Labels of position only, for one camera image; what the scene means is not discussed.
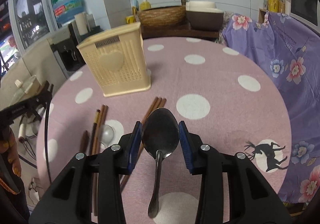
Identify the black gold-band chopstick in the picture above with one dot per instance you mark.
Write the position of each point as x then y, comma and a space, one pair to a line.
93, 131

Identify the purple floral cloth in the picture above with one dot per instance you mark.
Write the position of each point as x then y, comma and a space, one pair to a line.
288, 52

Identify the yellow soap bottle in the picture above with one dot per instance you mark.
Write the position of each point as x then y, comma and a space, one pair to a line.
144, 5

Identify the white paper towel roll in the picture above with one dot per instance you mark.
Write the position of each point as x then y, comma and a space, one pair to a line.
81, 23

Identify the left hand yellow nails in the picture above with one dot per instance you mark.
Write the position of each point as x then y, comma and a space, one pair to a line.
10, 146

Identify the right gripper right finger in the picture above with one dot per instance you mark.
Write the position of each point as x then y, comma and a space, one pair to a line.
251, 197

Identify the beige plastic utensil holder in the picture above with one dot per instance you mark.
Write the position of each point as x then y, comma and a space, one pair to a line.
116, 60

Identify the dark metal spoon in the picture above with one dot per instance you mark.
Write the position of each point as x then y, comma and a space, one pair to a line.
160, 138

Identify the brown cream rice cooker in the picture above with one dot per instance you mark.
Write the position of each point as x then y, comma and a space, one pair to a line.
204, 15

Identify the yellow mug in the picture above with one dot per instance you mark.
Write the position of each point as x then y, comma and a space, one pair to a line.
130, 19

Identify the window with frame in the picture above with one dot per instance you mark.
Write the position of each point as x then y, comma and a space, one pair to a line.
31, 20

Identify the translucent plastic spoon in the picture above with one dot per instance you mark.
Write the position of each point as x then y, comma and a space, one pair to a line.
106, 135

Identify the white microwave oven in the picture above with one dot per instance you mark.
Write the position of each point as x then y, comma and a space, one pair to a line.
307, 12

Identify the woven brown basin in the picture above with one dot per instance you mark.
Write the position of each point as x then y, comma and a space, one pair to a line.
162, 17

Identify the black water dispenser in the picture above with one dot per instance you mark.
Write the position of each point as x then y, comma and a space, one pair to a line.
63, 44

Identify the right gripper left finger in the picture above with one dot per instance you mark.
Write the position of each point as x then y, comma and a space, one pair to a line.
69, 197

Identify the dark wooden spoon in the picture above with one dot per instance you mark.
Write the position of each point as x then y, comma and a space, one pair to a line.
84, 142

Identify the pink polka dot tablecloth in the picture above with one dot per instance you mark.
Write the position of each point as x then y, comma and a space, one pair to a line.
221, 95

